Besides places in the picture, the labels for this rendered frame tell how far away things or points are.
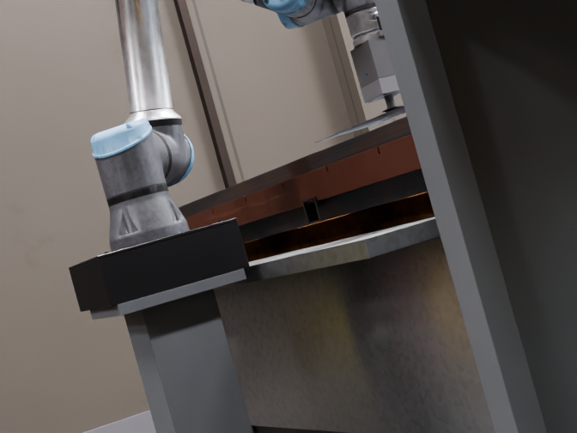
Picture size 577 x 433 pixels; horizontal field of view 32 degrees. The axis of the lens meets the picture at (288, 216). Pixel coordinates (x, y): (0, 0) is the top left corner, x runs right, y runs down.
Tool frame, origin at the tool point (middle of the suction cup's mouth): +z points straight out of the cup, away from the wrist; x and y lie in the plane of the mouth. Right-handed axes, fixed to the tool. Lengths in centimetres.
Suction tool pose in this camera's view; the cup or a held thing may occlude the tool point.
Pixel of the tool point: (395, 119)
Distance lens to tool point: 191.5
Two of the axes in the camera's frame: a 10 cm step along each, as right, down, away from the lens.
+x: -9.1, 2.5, -3.4
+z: 2.7, 9.6, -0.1
